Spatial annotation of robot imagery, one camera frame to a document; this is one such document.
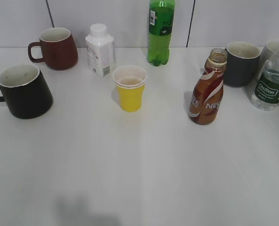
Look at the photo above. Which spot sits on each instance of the white milk carton bottle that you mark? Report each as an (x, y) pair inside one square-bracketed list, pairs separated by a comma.
[(101, 51)]

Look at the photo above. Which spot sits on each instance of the brown Nescafe coffee bottle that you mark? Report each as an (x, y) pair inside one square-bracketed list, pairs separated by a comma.
[(208, 92)]

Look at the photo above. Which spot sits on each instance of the white ceramic mug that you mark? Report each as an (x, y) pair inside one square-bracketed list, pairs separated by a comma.
[(269, 49)]

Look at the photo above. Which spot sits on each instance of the yellow paper cup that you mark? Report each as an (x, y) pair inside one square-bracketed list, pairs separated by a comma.
[(130, 83)]

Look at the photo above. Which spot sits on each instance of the green soda bottle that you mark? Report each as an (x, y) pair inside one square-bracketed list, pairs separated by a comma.
[(161, 16)]

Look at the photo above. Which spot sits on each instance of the black ceramic mug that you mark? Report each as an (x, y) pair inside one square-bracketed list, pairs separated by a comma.
[(25, 91)]

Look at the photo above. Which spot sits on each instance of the clear water bottle green label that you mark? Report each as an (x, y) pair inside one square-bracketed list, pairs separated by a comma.
[(266, 93)]

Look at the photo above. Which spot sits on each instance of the dark grey ceramic mug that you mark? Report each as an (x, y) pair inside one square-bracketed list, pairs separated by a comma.
[(242, 63)]

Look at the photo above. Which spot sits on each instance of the brown ceramic mug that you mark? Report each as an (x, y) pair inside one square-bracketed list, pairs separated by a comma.
[(58, 49)]

